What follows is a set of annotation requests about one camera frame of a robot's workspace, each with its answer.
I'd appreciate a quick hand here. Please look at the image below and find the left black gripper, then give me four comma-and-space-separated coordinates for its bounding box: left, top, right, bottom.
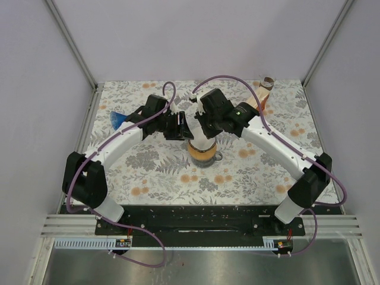
155, 111, 194, 141

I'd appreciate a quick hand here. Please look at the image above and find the white paper coffee filter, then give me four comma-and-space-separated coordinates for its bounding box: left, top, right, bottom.
189, 126, 216, 151

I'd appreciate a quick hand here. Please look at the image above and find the clear ribbed glass dripper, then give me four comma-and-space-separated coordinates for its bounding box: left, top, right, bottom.
188, 140, 216, 153

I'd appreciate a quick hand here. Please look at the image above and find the light wooden dripper ring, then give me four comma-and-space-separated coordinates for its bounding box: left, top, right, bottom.
187, 144, 218, 161

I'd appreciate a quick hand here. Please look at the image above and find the paper coffee filter pack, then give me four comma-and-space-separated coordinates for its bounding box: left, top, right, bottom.
246, 86, 270, 111

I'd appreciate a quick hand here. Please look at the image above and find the glass coffee server carafe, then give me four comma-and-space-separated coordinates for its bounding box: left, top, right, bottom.
192, 151, 223, 168

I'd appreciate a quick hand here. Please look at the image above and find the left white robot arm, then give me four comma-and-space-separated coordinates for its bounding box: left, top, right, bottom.
62, 94, 194, 235

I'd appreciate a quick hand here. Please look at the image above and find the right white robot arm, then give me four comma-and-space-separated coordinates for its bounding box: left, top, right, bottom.
191, 88, 332, 235

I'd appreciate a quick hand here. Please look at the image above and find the floral patterned table mat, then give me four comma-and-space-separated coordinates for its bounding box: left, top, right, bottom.
89, 80, 322, 205

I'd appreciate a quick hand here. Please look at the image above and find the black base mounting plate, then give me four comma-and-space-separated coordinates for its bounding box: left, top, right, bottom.
95, 205, 305, 249

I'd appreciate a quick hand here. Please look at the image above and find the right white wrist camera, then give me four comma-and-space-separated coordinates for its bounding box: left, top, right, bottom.
189, 92, 205, 115

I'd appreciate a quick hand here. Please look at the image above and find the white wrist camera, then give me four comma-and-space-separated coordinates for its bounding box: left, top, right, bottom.
169, 96, 181, 113
189, 92, 205, 115

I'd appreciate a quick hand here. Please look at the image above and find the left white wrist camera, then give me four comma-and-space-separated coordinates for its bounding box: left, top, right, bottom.
169, 96, 181, 113

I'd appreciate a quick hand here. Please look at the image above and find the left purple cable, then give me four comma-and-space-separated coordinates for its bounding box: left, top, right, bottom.
65, 81, 178, 268

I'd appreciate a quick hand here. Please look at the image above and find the purple cable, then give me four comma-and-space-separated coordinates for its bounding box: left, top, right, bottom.
65, 81, 178, 268
192, 75, 349, 258

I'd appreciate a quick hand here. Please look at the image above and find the white slotted cable duct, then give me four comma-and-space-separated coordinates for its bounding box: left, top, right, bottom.
54, 237, 278, 252

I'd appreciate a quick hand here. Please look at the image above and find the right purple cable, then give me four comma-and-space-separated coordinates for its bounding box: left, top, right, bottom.
192, 75, 349, 258

